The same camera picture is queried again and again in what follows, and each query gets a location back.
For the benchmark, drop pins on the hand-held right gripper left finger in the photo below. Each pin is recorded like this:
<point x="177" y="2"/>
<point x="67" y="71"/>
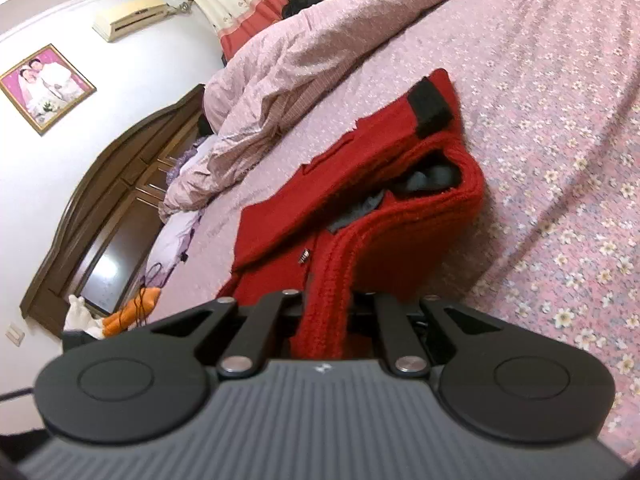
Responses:
<point x="280" y="307"/>

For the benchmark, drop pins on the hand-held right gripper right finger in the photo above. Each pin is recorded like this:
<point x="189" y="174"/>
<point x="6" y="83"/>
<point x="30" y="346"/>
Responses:
<point x="386" y="312"/>

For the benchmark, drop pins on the red knit sweater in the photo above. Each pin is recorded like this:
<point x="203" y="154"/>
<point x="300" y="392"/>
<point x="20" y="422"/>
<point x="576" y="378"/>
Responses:
<point x="390" y="240"/>

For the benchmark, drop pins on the pile of dark clothes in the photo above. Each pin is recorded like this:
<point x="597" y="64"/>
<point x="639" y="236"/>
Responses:
<point x="302" y="2"/>

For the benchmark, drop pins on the light purple pillow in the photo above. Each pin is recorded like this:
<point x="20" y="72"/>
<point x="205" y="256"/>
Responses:
<point x="175" y="220"/>

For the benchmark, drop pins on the orange and white plush toy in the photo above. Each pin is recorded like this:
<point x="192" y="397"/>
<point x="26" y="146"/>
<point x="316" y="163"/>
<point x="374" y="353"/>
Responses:
<point x="127" y="314"/>

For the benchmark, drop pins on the dark wooden headboard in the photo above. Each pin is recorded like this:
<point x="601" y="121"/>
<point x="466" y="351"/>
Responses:
<point x="115" y="175"/>

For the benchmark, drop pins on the pink crumpled quilt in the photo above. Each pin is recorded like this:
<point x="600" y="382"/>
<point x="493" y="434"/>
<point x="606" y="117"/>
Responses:
<point x="280" y="75"/>

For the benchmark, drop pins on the pink floral bed sheet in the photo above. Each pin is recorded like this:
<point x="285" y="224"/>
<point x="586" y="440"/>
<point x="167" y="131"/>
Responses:
<point x="550" y="110"/>

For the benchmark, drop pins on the white wall socket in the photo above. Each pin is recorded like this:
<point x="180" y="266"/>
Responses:
<point x="14" y="335"/>

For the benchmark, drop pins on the framed wall photo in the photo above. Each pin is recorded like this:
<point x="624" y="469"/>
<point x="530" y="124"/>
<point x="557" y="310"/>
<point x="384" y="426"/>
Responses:
<point x="45" y="87"/>

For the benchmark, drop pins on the beige wall air conditioner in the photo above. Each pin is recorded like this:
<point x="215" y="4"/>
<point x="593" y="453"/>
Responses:
<point x="130" y="16"/>

